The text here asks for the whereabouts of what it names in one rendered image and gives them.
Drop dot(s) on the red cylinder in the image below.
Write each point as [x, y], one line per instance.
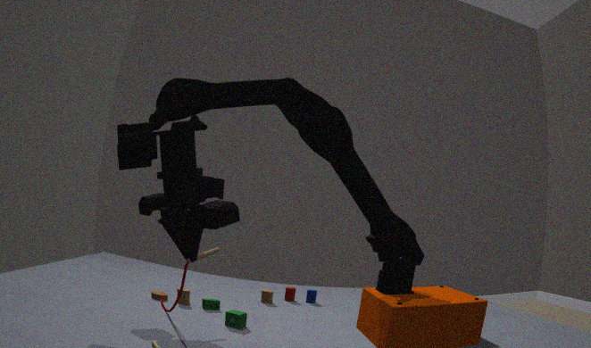
[290, 294]

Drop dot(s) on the round wooden button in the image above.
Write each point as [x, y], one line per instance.
[158, 295]

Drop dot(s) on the small green block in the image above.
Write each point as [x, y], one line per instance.
[211, 304]

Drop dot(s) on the green cube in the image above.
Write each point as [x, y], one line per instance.
[236, 319]

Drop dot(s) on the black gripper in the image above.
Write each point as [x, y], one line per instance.
[185, 227]

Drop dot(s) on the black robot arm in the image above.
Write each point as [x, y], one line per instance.
[323, 127]

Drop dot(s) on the blue cylinder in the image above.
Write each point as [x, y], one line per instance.
[311, 296]

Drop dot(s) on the red string with wooden stick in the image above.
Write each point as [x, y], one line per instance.
[199, 256]

